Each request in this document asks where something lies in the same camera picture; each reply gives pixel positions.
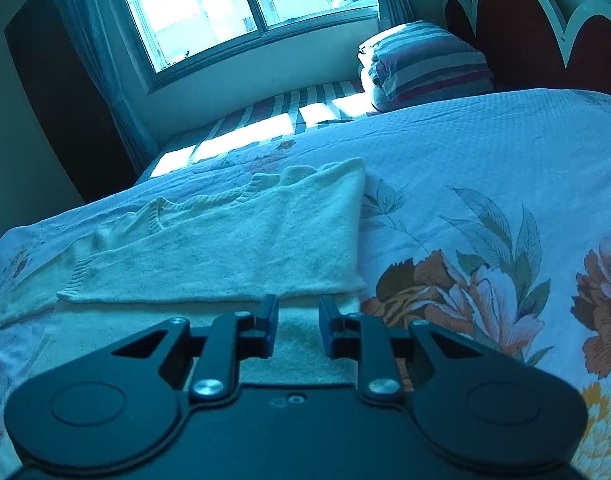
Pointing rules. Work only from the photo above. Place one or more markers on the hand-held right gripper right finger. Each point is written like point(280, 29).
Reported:
point(325, 337)

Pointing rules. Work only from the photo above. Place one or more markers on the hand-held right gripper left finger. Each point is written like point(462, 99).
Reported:
point(272, 337)

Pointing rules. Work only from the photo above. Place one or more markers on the cream knitted sweater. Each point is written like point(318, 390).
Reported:
point(225, 255)

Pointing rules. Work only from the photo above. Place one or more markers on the striped bed sheet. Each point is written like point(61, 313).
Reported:
point(265, 125)

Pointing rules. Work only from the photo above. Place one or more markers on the dark wooden wardrobe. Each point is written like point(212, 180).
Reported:
point(60, 95)

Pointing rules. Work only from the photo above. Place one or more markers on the floral bed blanket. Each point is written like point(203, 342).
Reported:
point(460, 160)

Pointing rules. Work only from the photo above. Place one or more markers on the long blue curtain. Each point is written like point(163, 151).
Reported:
point(105, 75)

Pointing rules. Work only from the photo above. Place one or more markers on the striped folded pillow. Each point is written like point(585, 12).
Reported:
point(425, 67)

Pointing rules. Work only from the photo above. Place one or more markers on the sliding glass window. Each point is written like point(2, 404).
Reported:
point(225, 5)

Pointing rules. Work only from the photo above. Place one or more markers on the red heart-shaped headboard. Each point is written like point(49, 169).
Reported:
point(525, 30)

